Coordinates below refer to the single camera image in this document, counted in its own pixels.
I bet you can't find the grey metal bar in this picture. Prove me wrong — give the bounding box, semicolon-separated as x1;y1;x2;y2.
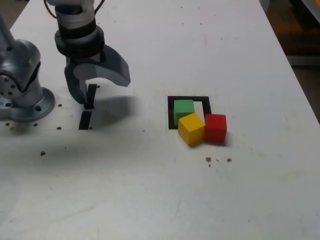
288;54;320;67

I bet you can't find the black tape square outline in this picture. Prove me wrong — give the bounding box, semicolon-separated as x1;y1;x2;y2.
167;95;212;130

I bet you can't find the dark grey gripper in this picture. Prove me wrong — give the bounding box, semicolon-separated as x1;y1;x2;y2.
64;44;131;105

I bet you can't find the yellow cube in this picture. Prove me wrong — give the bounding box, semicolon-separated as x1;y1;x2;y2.
177;112;206;147

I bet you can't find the green cube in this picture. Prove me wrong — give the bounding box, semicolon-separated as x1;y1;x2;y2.
173;99;196;121

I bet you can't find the black tape strip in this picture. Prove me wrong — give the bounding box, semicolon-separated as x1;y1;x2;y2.
78;84;98;131

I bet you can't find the red cube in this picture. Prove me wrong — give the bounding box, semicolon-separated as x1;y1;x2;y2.
204;113;228;143

